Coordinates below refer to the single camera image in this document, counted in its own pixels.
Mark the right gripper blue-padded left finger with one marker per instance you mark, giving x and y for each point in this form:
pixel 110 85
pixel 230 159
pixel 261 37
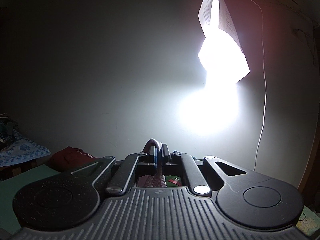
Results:
pixel 134 166

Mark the white polo shirt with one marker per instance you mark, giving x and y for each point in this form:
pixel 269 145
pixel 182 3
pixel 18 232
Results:
pixel 155 178

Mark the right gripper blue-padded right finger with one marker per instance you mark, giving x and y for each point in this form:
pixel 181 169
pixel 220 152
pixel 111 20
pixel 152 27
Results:
pixel 184 166

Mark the folded dark red sweater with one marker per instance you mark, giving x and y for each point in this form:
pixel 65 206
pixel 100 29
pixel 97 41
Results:
pixel 69 159

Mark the dark green knit sweater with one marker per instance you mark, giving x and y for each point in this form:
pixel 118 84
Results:
pixel 173 181

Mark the bright paper-shaded lamp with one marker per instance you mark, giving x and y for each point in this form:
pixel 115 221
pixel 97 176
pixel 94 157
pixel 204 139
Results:
pixel 221 54

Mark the blue white patterned cloth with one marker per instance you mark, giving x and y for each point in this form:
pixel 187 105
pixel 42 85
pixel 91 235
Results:
pixel 22 150

